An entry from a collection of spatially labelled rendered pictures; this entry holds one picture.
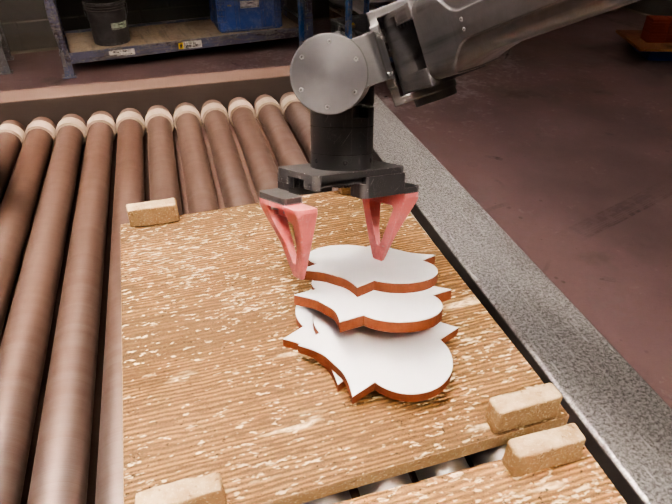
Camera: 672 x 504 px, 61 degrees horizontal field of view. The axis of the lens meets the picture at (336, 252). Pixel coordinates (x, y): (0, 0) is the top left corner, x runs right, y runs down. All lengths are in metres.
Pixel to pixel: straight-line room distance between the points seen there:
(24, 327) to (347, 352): 0.33
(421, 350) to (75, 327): 0.35
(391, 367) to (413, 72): 0.25
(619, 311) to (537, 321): 1.58
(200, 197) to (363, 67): 0.43
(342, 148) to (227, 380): 0.22
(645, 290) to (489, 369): 1.83
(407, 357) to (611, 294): 1.80
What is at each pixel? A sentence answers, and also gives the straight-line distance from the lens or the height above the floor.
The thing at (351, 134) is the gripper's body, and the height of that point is 1.11.
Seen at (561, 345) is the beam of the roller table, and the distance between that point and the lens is 0.61.
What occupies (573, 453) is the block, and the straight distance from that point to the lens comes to 0.48.
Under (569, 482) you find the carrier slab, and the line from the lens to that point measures 0.48.
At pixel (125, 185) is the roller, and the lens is 0.87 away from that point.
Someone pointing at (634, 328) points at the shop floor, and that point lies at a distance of 2.15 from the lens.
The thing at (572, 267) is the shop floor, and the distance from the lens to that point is 2.34.
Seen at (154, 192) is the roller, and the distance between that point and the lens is 0.84.
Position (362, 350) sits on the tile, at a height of 0.96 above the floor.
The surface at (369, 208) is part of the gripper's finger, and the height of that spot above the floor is 1.01.
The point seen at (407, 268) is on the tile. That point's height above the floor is 0.98.
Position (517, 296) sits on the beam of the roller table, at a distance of 0.65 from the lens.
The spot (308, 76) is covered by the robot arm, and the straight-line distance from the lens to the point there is 0.43.
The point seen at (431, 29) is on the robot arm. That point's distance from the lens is 0.47.
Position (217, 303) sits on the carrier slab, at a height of 0.94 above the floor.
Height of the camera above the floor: 1.32
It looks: 36 degrees down
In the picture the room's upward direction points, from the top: straight up
